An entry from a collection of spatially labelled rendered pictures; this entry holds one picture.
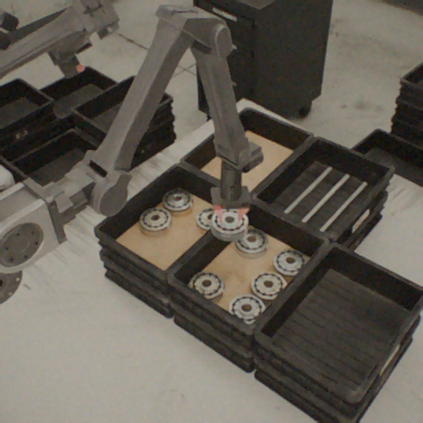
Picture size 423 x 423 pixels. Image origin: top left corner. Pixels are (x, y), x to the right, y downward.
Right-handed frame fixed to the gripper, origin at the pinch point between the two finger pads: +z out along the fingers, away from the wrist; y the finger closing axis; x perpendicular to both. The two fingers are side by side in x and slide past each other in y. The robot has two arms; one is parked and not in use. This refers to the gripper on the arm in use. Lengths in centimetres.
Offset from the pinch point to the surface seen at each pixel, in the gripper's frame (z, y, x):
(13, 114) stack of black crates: 53, 88, -141
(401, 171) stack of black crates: 71, -97, -99
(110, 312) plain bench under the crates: 36, 37, 1
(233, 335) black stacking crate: 21.1, 1.6, 23.9
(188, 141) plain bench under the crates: 32, 6, -81
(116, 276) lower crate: 30.3, 34.8, -8.9
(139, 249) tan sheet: 21.7, 26.8, -11.9
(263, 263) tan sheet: 20.9, -10.8, -1.3
